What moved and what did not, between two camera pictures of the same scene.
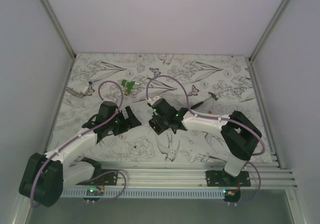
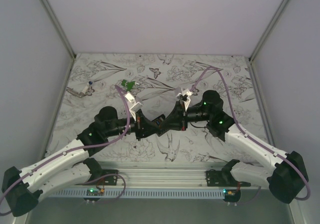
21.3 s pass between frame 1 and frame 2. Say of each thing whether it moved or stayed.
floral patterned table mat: stayed
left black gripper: moved
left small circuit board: stayed
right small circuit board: stayed
